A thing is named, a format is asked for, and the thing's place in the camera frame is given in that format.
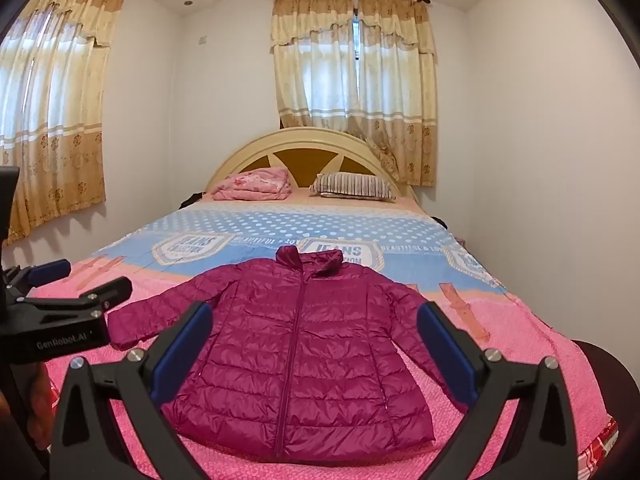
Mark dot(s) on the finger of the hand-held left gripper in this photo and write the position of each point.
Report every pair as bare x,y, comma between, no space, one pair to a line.
50,271
107,292

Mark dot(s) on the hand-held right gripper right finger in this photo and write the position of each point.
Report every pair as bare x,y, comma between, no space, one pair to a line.
445,350

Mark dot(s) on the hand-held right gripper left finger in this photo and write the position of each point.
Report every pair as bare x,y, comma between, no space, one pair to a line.
180,355

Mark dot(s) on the magenta puffer jacket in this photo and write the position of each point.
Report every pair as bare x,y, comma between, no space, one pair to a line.
320,360

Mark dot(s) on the pink and blue printed blanket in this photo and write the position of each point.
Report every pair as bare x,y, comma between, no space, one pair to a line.
250,225

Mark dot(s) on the wide beige floral curtain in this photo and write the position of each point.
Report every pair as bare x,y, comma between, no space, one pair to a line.
55,110

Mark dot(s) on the dark wooden footboard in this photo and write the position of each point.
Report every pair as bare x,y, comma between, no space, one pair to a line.
610,375

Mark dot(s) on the red plaid bed sheet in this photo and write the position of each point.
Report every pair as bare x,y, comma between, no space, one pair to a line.
602,447

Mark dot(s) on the striped pillow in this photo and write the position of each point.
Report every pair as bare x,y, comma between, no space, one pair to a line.
350,184

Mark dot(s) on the cream wooden headboard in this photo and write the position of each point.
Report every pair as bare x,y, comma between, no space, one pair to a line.
300,137

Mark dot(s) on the narrow beige floral curtain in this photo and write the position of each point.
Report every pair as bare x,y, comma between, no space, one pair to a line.
395,85
310,60

